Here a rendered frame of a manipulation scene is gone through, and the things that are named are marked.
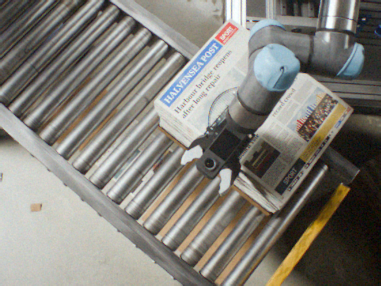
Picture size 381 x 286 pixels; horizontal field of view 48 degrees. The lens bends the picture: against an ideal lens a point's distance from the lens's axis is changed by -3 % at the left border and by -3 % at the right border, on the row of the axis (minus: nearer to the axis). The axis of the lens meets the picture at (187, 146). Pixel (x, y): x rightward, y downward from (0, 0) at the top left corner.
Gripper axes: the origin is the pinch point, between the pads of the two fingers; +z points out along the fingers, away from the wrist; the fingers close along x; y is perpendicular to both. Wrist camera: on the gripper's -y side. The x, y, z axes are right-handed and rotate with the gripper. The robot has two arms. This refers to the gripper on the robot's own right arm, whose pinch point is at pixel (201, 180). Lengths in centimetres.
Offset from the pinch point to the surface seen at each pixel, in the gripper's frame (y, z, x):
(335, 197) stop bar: 29.2, 4.7, -29.3
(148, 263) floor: 30, 99, 3
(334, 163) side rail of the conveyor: 37.5, 2.1, -24.0
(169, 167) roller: 11.5, 17.5, 10.6
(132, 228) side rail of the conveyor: -4.6, 26.9, 7.5
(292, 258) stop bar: 11.9, 14.9, -29.7
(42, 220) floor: 16, 108, 52
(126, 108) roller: 16.2, 14.8, 30.7
